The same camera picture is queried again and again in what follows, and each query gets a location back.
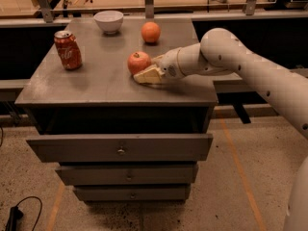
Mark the bottom grey drawer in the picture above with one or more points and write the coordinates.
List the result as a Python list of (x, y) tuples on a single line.
[(133, 192)]

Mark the red apple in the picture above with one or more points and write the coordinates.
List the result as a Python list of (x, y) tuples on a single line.
[(138, 61)]

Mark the red soda can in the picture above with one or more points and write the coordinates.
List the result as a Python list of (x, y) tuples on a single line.
[(68, 49)]

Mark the orange fruit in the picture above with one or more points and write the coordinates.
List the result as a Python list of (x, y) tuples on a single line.
[(150, 32)]

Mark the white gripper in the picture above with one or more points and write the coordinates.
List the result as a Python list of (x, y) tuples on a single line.
[(168, 64)]

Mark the middle grey drawer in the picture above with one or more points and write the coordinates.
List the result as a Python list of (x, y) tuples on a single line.
[(128, 174)]

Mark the top grey drawer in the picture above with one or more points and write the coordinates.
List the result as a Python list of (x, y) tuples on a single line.
[(121, 147)]

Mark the grey drawer cabinet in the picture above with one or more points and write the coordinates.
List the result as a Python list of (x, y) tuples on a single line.
[(101, 97)]

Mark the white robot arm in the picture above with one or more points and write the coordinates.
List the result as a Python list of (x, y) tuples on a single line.
[(219, 53)]

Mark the white bowl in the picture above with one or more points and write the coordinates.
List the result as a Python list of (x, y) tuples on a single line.
[(109, 21)]

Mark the grey drawer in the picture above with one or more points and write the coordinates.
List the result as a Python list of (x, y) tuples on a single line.
[(121, 147), (133, 192), (128, 174)]

